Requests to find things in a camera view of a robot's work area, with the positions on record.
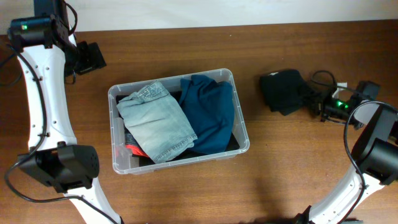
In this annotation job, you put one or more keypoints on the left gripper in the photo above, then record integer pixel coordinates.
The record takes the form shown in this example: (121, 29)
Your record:
(90, 58)

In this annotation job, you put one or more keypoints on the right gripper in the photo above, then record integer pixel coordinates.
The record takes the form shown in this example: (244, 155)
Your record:
(324, 100)

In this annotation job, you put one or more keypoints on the small black shirt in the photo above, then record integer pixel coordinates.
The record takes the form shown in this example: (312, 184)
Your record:
(286, 91)

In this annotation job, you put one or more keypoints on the light blue jeans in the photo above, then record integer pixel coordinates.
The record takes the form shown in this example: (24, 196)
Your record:
(157, 122)

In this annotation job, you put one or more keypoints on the black shorts with red trim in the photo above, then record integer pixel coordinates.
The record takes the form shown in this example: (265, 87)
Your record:
(131, 144)

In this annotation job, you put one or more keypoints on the blue cloth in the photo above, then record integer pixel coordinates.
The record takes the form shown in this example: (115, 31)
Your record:
(208, 106)

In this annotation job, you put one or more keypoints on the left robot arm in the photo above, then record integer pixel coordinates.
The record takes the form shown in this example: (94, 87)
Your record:
(46, 48)

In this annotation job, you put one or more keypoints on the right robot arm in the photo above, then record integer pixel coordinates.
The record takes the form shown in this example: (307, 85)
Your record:
(373, 158)

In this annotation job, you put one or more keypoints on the clear plastic storage bin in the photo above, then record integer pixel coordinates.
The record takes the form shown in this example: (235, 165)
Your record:
(124, 163)

